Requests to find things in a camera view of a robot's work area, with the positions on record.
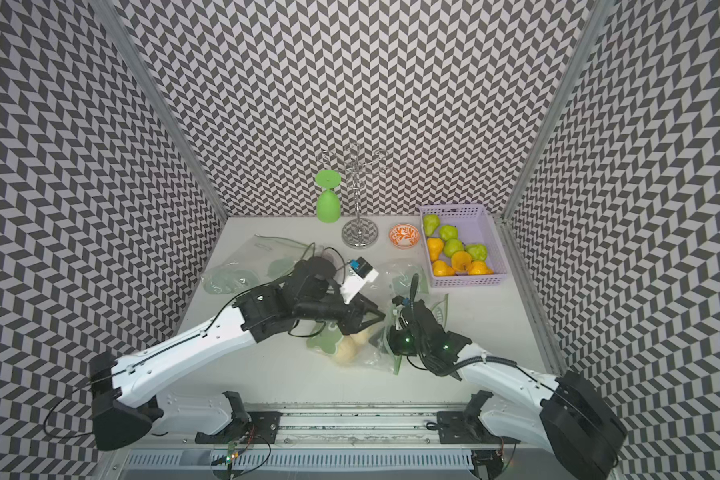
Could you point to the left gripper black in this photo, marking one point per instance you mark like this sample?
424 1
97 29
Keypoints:
352 320

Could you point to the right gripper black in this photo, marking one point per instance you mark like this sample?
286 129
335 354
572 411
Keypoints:
390 338

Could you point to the zip bag with beige fruit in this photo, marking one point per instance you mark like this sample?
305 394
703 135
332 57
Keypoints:
366 349

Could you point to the zip bag with orange fruit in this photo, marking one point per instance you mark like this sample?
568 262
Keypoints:
395 278

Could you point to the yellow pear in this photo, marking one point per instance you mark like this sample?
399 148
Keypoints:
478 268
441 268
460 261
435 247

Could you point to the green pear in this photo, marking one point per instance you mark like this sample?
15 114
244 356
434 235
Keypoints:
448 232
430 223
478 252
453 246

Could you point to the zip bag with green pears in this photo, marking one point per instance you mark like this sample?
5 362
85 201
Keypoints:
259 260

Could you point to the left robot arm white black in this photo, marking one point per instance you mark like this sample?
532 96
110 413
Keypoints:
129 393

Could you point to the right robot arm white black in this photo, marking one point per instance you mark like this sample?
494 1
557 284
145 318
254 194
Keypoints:
564 415

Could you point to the chrome mug tree stand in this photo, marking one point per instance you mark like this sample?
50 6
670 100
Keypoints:
359 232

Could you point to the orange patterned small bowl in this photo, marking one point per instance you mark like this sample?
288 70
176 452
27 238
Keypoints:
404 236

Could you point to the green plastic goblet upside down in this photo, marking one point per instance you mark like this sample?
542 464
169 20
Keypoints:
328 206

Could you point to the purple plastic basket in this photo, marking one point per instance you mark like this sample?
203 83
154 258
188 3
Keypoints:
475 226

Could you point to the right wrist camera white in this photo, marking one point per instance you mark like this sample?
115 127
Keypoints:
403 312

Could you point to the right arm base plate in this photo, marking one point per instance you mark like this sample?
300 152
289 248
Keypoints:
454 427

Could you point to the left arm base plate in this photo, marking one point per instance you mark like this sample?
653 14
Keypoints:
263 425

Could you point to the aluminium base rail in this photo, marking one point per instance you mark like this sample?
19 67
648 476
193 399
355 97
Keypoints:
357 441

